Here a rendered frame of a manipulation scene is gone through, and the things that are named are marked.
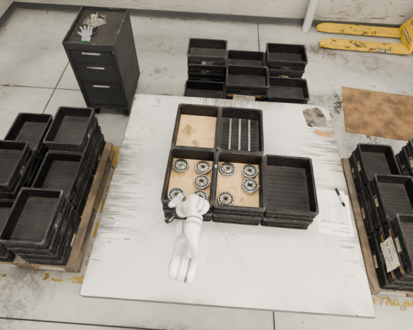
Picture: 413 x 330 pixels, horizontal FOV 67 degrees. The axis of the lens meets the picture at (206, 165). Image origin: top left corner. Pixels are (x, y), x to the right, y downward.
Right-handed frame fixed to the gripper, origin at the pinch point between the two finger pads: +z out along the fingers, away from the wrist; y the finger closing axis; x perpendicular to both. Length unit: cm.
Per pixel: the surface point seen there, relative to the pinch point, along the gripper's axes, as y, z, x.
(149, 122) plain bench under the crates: 59, 59, 54
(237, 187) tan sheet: 45.0, 1.7, -17.7
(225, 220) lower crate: 27.2, 8.9, -27.8
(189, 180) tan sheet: 30.0, 16.7, 4.7
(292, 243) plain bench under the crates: 42, -10, -63
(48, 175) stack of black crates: -12, 114, 73
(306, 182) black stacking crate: 76, -17, -44
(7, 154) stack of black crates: -23, 122, 106
